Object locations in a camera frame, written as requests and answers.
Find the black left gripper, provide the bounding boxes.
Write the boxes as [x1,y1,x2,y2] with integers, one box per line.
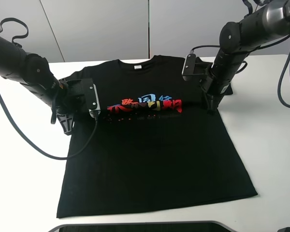
[52,78,92,135]

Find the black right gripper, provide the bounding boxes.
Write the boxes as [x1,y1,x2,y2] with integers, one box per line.
[201,69,230,114]

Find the black printed t-shirt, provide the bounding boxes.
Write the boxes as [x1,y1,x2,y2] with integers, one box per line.
[57,56,257,218]

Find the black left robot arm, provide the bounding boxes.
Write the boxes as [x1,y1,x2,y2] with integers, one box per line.
[0,37,98,135]

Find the dark robot base panel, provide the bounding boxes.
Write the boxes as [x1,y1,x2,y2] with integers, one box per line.
[49,221,234,232]

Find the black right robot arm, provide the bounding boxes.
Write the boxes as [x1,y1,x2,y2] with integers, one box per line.
[202,0,290,113]

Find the black left camera cable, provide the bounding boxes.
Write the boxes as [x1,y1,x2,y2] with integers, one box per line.
[0,72,99,160]

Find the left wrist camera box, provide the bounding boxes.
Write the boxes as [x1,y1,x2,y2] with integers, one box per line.
[83,78,101,120]

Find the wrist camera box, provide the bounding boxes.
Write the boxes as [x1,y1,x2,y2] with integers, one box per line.
[83,78,101,120]
[182,53,196,81]

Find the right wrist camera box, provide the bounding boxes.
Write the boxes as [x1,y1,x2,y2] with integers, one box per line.
[182,53,196,81]

